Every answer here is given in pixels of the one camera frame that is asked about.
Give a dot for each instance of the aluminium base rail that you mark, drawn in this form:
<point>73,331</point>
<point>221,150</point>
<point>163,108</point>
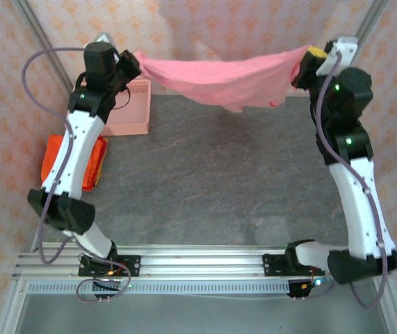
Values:
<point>201,261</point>

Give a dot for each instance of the aluminium table side rail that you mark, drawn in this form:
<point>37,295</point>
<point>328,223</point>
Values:
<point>34,245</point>

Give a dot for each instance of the pink t-shirt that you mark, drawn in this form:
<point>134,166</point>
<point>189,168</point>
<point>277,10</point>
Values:
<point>219,83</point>

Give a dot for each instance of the aluminium frame post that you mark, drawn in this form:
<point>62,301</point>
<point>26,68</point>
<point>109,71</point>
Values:
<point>41,38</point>
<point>370,17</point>

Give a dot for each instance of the pink plastic basket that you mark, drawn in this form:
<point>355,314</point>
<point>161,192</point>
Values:
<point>132,115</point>

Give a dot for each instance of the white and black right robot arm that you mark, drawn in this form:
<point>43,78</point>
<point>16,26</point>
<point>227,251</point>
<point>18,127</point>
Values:
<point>361,208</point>

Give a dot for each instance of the grey metal lower panel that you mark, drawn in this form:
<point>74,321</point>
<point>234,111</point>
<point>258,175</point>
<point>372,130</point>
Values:
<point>201,316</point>

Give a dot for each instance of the orange folded t-shirt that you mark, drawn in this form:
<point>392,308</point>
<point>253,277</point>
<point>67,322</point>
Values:
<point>50,156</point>

